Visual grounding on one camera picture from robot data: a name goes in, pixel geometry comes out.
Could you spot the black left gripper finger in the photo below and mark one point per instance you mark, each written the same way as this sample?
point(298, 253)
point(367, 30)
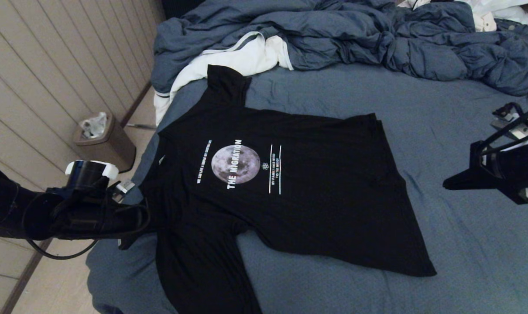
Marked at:
point(135, 239)
point(149, 207)

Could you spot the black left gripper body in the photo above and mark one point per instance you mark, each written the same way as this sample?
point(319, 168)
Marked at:
point(94, 218)

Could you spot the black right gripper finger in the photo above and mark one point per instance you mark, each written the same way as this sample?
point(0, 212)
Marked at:
point(504, 192)
point(480, 165)

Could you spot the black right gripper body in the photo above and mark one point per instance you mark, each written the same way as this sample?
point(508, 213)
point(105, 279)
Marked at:
point(517, 170)

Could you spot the black moon print t-shirt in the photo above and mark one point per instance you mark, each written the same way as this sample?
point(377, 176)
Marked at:
point(312, 196)

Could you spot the brown trash bin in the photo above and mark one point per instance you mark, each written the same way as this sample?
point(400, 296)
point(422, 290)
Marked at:
point(111, 152)

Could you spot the blue bed sheet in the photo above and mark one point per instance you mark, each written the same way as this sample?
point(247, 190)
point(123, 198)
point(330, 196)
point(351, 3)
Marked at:
point(464, 261)

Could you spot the white pillow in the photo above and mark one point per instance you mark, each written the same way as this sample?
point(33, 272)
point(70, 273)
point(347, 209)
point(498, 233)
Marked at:
point(508, 13)

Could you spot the white garment with grey stripe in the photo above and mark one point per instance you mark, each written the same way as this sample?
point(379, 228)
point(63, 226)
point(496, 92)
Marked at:
point(229, 63)

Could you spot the crumpled blue duvet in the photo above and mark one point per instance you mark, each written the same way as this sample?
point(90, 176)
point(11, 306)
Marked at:
point(355, 35)

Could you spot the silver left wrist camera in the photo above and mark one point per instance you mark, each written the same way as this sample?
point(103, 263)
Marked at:
point(125, 186)

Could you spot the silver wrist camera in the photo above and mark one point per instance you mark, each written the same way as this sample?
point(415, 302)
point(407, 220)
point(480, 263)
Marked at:
point(519, 131)
point(125, 186)

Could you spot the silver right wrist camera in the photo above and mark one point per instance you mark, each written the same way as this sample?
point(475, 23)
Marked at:
point(519, 131)

